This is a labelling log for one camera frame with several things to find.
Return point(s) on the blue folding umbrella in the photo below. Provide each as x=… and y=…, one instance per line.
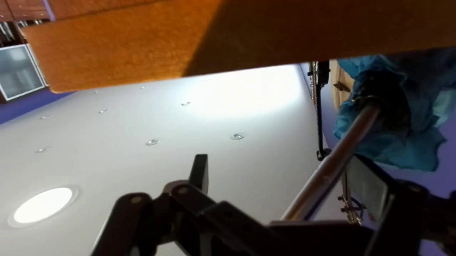
x=403, y=136

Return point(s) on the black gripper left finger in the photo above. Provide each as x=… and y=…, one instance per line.
x=189, y=221

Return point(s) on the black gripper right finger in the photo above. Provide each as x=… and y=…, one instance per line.
x=407, y=217

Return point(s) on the brown wooden cabinet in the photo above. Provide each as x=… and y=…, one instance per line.
x=189, y=37

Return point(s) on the round ceiling light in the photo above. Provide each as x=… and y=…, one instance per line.
x=42, y=204

